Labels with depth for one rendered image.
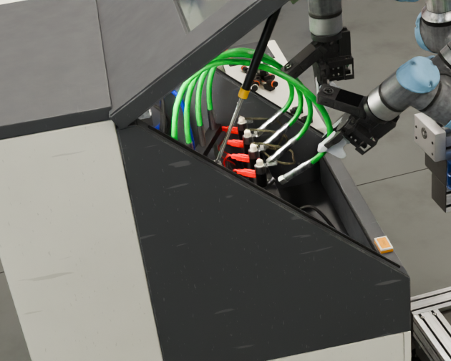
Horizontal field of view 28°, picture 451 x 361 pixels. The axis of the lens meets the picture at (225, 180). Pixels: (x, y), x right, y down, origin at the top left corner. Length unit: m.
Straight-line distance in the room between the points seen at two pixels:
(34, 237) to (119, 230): 0.17
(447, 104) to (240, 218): 0.48
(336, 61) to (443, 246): 1.82
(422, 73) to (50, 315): 0.92
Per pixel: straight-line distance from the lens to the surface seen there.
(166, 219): 1.84
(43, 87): 1.84
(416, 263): 3.69
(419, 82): 1.83
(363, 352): 2.17
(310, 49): 2.08
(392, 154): 4.40
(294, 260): 1.95
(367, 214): 2.28
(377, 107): 1.90
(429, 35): 2.58
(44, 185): 1.78
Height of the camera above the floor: 2.23
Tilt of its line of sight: 31 degrees down
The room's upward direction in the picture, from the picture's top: 8 degrees counter-clockwise
